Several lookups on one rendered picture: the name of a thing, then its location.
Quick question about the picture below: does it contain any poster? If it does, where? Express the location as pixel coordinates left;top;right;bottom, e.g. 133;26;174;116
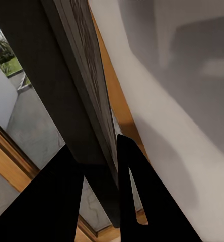
0;0;121;229

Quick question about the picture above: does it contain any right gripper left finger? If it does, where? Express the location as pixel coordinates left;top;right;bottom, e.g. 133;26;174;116
0;144;84;242

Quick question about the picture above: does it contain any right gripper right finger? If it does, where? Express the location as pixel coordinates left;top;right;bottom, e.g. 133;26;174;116
117;134;202;242

